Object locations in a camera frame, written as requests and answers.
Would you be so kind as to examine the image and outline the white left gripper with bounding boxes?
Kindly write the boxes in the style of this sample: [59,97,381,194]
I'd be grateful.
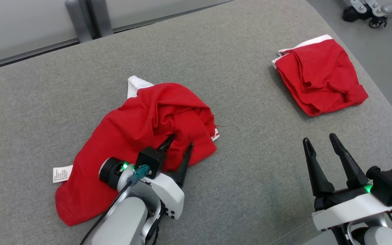
[99,134,194,220]

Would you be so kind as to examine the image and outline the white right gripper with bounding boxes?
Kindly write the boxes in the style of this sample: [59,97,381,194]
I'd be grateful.
[302,133,392,232]

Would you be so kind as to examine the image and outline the red white basketball jersey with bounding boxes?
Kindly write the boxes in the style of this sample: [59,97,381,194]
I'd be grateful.
[53,76,220,227]

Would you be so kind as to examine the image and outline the red shorts with white stripe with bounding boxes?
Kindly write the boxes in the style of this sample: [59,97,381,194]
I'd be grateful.
[272,35,369,117]

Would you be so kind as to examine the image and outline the grey wheeled cart base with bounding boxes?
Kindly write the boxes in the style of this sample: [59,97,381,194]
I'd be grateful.
[339,0,392,29]

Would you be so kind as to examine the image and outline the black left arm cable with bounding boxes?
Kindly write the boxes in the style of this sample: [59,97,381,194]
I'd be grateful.
[80,164,150,245]

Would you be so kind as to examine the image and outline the grey wall base rail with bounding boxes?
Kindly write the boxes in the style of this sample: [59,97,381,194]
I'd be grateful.
[113,0,234,34]
[0,37,81,74]

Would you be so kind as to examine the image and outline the grey cylindrical post cap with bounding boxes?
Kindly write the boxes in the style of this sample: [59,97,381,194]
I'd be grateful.
[65,0,93,43]
[91,0,114,37]

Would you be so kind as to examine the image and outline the grey partition post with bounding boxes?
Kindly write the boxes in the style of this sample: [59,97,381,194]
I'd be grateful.
[85,0,96,38]

